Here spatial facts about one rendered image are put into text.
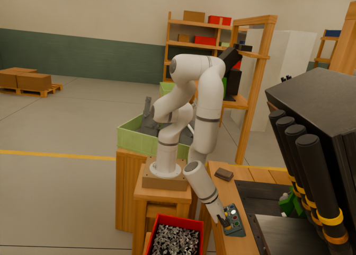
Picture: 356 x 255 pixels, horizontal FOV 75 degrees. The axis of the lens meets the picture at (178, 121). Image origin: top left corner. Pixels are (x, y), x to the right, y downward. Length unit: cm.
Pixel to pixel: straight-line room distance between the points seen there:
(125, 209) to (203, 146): 143
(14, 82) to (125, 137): 477
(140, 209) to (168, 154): 35
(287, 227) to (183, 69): 66
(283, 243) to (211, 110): 47
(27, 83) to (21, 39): 284
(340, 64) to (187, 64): 94
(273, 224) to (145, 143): 114
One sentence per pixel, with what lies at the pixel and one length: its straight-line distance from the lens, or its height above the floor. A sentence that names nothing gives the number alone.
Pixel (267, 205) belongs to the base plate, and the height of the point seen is 90.
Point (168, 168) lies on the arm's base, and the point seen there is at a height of 97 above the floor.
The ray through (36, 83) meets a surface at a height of 31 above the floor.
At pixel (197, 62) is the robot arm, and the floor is 159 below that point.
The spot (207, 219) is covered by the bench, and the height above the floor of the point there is 48.
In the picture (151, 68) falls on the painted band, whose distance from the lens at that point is 781.
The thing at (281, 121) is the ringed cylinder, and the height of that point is 154.
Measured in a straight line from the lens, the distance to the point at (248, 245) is 114.
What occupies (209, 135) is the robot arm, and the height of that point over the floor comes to 136.
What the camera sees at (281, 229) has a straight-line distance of 91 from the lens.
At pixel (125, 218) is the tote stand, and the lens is 224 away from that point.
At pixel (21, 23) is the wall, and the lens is 880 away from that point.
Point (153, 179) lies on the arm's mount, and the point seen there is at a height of 91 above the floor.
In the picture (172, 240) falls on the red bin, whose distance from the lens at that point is 109.
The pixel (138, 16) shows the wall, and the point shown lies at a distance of 777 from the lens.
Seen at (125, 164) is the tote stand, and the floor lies 69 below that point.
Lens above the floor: 169
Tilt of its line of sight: 21 degrees down
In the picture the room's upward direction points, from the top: 6 degrees clockwise
